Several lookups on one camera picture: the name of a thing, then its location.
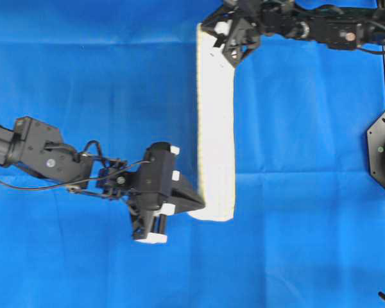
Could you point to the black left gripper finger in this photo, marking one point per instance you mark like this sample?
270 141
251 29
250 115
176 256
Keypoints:
186 201
183 187

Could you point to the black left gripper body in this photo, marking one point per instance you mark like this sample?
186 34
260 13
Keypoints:
150 192

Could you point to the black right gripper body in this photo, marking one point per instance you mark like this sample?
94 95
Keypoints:
234 26

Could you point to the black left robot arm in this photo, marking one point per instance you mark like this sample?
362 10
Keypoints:
39 150

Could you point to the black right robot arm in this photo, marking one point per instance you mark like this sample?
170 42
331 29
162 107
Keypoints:
340 28

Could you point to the blue table cloth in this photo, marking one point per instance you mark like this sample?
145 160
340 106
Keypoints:
309 223

